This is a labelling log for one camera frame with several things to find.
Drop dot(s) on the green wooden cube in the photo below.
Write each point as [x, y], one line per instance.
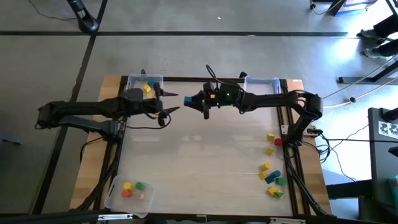
[280, 181]

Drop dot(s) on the silver rail bracket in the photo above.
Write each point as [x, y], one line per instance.
[115, 216]
[286, 221]

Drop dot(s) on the blue wooden cube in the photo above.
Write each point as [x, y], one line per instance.
[187, 101]

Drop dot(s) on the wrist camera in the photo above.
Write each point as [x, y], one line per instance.
[134, 94]
[228, 96]

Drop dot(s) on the black camera stand base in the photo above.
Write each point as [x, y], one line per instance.
[85, 21]

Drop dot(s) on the teal object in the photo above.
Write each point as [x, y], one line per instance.
[394, 188]

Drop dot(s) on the clear plastic bin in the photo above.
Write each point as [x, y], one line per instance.
[262, 93]
[130, 207]
[133, 82]

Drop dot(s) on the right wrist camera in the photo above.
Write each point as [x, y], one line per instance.
[228, 96]

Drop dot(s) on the teal wooden cube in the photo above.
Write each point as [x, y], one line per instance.
[151, 83]

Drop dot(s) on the black table leg base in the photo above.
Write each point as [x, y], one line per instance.
[367, 80]

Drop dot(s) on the black clamp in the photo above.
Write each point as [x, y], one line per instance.
[243, 75]
[143, 72]

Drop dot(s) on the white mounting plate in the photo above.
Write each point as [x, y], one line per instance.
[284, 129]

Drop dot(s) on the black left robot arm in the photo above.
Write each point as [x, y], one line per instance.
[87, 109]

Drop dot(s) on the yellow wooden cylinder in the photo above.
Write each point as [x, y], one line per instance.
[127, 186]
[266, 165]

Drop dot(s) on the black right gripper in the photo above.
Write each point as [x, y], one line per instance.
[207, 104]

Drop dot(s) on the pale yellow wooden block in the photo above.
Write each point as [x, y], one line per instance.
[150, 95]

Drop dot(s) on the red wooden cylinder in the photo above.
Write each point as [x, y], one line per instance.
[126, 193]

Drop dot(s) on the green wooden cylinder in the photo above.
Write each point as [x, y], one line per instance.
[140, 186]

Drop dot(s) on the grey power adapter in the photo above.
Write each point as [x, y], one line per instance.
[312, 130]

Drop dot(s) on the white black sticker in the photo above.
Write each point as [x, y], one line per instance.
[388, 129]

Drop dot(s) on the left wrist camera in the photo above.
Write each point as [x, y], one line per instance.
[134, 94]

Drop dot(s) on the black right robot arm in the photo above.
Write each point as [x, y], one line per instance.
[273, 99]

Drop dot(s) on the person's leg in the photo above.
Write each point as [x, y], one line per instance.
[390, 46]
[388, 26]

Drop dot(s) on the black aluminium frame rail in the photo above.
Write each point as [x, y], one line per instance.
[202, 79]
[283, 86]
[123, 85]
[62, 217]

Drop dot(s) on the blue box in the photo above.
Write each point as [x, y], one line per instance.
[351, 7]

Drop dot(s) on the large yellow wooden cube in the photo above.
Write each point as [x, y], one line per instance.
[147, 88]

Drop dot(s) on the black equipment case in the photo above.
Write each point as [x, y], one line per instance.
[381, 161]

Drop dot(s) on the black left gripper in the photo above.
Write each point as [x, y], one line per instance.
[149, 107]

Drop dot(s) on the blue wooden cylinder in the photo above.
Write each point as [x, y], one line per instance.
[269, 180]

